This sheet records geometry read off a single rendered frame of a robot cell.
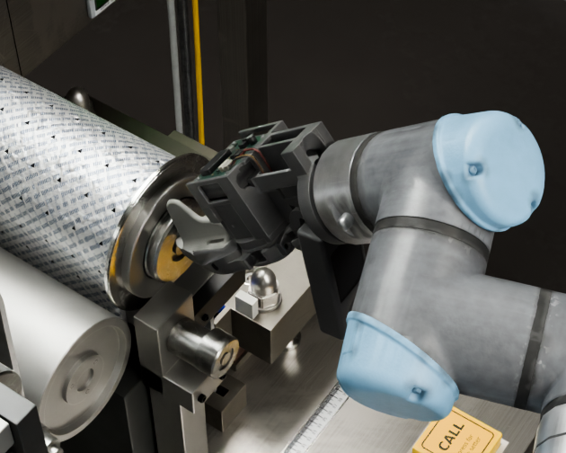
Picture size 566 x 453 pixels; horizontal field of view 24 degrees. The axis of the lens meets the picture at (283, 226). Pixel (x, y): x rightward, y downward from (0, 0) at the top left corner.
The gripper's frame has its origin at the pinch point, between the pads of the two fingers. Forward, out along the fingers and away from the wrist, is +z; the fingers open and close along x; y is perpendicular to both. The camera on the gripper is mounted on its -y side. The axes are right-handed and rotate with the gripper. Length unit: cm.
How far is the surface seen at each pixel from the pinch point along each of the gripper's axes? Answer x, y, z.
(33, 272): 7.9, 4.0, 12.6
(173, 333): 4.3, -6.4, 5.4
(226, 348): 3.1, -9.2, 1.4
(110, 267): 6.6, 2.7, 3.0
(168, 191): -0.3, 4.8, 0.2
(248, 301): -10.5, -14.7, 16.3
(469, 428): -18.1, -39.2, 7.2
